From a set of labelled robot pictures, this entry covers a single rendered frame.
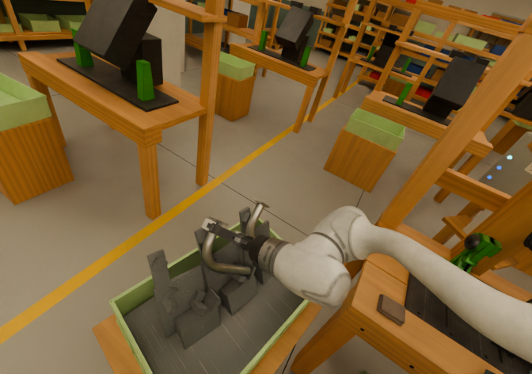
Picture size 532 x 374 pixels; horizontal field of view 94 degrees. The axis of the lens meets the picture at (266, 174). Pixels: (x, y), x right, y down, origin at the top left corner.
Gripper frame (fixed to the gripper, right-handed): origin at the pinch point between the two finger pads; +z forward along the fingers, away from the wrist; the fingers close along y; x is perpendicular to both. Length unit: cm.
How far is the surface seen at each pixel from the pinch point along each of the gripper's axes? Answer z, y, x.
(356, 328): -27, -65, 15
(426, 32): 120, -431, -592
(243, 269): 2.2, -19.2, 10.4
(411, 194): -29, -81, -52
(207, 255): 2.2, -0.6, 9.0
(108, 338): 24, 4, 47
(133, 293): 18.8, 6.8, 29.5
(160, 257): 5.4, 12.1, 13.6
